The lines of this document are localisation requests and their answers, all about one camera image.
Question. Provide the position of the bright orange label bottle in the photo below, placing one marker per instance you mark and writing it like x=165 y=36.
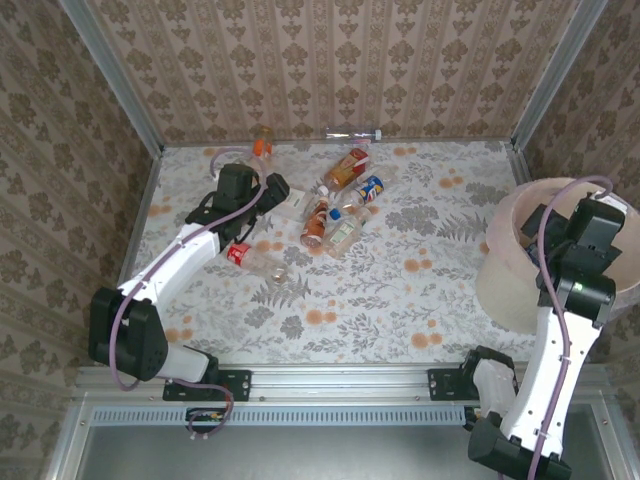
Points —
x=261 y=146

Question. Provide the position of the red Coca-Cola label bottle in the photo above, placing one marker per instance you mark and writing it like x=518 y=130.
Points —
x=240 y=253

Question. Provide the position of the red label tea bottle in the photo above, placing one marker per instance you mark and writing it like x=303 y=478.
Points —
x=350 y=162

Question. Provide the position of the clear bottle green label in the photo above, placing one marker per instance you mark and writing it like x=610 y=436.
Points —
x=345 y=232

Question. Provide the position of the blue Pepsi label bottle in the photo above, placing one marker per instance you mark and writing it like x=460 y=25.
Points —
x=371 y=189

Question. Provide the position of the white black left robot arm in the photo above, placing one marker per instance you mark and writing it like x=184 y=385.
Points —
x=170 y=260

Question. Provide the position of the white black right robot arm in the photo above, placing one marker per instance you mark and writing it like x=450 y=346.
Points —
x=537 y=380

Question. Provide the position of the pink ribbed bin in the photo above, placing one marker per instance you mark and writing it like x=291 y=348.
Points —
x=505 y=280

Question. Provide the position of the orange brown label bottle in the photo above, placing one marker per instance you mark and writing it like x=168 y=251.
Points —
x=316 y=225

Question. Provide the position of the clear bottle small white cap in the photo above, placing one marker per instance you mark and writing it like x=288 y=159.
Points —
x=350 y=133

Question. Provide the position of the small circuit board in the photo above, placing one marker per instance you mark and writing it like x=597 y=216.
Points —
x=472 y=416
x=205 y=416

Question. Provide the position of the aluminium mounting beam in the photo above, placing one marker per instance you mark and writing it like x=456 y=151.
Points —
x=340 y=385

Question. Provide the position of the aluminium floor rail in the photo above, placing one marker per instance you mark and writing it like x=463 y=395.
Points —
x=517 y=160
x=144 y=200

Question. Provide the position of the aluminium frame post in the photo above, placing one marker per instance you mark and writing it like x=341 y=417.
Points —
x=560 y=75
x=110 y=75

